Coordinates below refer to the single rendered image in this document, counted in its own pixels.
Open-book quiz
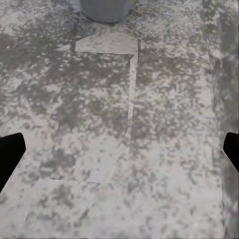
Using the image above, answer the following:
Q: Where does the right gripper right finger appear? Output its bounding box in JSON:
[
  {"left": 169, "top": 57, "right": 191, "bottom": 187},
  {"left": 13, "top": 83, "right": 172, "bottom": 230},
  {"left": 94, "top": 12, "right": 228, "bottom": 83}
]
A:
[{"left": 223, "top": 132, "right": 239, "bottom": 172}]

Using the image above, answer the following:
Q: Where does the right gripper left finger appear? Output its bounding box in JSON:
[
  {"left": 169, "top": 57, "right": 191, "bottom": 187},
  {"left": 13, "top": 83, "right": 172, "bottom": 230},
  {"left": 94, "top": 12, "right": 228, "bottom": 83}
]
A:
[{"left": 0, "top": 132, "right": 26, "bottom": 192}]

